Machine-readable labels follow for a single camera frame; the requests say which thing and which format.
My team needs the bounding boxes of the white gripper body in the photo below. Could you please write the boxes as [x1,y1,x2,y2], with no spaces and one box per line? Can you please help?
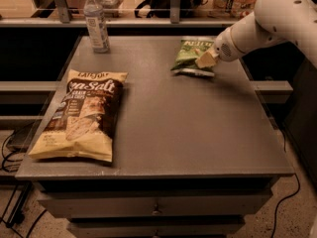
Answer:
[214,26,246,61]

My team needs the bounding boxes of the green jalapeno chip bag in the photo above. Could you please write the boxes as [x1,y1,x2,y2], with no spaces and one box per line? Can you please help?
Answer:
[171,37,215,77]

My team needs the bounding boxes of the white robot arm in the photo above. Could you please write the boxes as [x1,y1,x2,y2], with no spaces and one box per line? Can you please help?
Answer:
[195,0,317,68]

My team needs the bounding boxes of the colourful snack bag on shelf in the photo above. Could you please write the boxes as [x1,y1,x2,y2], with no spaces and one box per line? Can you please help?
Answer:
[208,0,257,19]

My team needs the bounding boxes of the black bag on shelf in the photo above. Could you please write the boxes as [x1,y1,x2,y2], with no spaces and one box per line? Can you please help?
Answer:
[134,0,206,18]

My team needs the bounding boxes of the brown sea salt chip bag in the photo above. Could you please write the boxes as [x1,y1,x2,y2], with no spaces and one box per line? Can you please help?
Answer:
[29,69,127,163]

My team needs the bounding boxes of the grey drawer cabinet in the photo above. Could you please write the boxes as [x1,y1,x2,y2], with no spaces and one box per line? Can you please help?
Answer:
[18,37,292,223]

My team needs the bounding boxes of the clear plastic water bottle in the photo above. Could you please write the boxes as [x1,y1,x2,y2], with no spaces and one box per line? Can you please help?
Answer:
[83,0,110,54]

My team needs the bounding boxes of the upper drawer with knob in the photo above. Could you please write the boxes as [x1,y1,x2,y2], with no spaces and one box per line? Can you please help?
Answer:
[38,189,272,219]

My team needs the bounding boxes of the drawer with knob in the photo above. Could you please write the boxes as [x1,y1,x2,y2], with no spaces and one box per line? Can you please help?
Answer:
[38,189,272,219]
[67,217,245,238]

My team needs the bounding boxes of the lower drawer with knob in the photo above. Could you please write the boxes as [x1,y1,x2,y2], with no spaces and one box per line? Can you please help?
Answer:
[67,217,245,238]

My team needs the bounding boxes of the grey metal shelf rail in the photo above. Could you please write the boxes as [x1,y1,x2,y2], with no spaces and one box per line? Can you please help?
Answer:
[0,0,237,29]

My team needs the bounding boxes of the black cable on right floor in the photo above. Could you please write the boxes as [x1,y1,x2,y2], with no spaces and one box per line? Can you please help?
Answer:
[269,129,301,238]

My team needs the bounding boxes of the black cables on left floor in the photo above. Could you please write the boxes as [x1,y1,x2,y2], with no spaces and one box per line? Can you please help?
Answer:
[0,121,48,238]

